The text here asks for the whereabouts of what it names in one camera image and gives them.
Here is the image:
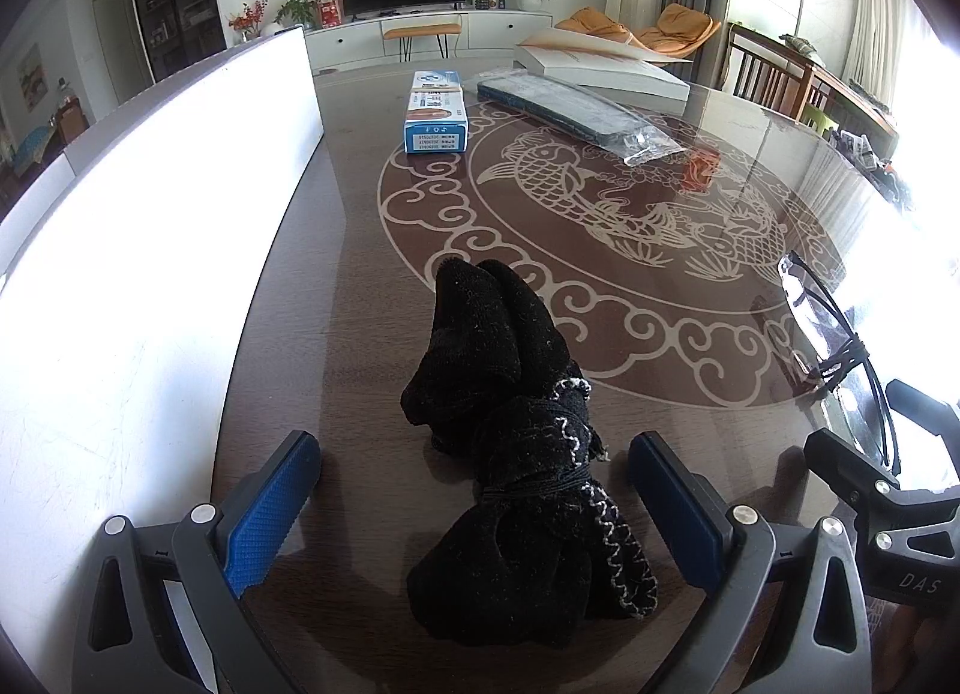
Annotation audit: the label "orange lounge chair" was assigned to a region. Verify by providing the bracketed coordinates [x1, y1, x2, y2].
[555, 4, 722, 61]

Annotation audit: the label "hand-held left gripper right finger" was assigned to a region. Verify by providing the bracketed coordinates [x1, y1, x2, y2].
[628, 431, 875, 694]

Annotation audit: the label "blue and white box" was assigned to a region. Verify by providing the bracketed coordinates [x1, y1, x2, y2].
[403, 70, 470, 155]

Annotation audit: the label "white flat box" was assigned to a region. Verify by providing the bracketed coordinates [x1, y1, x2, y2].
[514, 26, 691, 102]

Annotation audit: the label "white television cabinet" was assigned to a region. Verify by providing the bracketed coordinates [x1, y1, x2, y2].
[304, 10, 560, 72]

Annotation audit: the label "white sheer curtain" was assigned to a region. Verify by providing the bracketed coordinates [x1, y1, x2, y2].
[847, 0, 901, 110]

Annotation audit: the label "black knitted cloth bundle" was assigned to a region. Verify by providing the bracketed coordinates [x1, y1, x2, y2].
[401, 257, 659, 648]

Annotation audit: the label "orange stool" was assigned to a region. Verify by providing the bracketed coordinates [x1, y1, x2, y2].
[381, 23, 461, 61]

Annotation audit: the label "wooden chair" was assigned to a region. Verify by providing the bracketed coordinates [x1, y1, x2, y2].
[720, 22, 818, 121]
[780, 34, 912, 207]

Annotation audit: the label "beige cardboard sheet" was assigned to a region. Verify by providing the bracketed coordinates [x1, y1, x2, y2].
[517, 28, 695, 65]

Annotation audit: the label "clear packet with black cords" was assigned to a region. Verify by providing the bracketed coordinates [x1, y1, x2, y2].
[776, 250, 901, 474]

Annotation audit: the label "red flowers in white vase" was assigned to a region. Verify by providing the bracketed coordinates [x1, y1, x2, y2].
[227, 0, 269, 41]

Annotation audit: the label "framed wall picture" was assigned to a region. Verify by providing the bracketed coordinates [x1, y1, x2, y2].
[16, 43, 44, 111]

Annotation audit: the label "bushy green potted plant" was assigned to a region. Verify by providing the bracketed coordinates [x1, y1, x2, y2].
[274, 0, 327, 29]

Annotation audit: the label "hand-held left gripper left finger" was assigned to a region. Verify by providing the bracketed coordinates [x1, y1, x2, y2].
[88, 430, 322, 694]

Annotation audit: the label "clear bag with dark case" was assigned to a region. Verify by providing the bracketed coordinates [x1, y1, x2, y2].
[476, 67, 687, 166]

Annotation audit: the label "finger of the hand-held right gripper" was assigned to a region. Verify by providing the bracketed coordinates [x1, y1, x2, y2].
[885, 379, 960, 440]
[802, 427, 901, 515]

